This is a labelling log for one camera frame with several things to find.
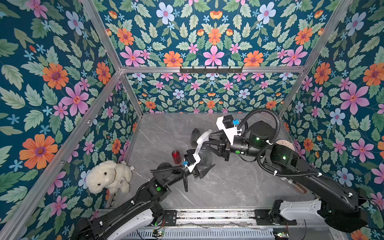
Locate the small red object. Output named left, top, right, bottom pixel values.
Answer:
left=172, top=150, right=182, bottom=165

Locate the cream plush teddy bear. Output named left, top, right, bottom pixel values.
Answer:
left=86, top=161, right=132, bottom=195

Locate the cream round wall clock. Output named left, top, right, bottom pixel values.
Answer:
left=294, top=140, right=306, bottom=160

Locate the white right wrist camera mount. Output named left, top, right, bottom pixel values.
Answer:
left=216, top=115, right=242, bottom=145

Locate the clear plastic spray bottle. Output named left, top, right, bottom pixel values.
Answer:
left=191, top=128, right=212, bottom=157

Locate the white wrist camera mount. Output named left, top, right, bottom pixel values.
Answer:
left=216, top=115, right=242, bottom=145
left=182, top=149, right=201, bottom=173

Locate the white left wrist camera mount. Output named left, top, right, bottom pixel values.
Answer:
left=182, top=149, right=201, bottom=173

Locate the black metal ceiling bracket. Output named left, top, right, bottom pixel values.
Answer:
left=179, top=67, right=243, bottom=75

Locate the metal base rail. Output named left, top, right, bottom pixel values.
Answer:
left=150, top=207, right=337, bottom=240

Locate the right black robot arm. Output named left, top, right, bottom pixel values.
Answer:
left=204, top=109, right=367, bottom=233

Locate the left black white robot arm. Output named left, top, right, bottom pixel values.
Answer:
left=71, top=163, right=213, bottom=240

